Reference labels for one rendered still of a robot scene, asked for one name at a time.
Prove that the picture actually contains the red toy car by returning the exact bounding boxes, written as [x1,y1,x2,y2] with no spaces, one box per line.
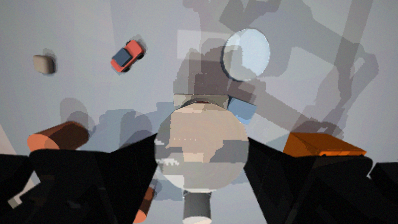
[111,40,144,73]

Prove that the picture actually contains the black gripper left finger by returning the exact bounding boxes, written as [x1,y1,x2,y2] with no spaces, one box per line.
[28,133,158,224]

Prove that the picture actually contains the orange cylinder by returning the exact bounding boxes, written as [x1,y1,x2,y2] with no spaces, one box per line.
[27,122,88,152]
[133,187,154,224]

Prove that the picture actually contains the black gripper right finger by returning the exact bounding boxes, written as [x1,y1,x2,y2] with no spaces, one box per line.
[243,137,373,224]

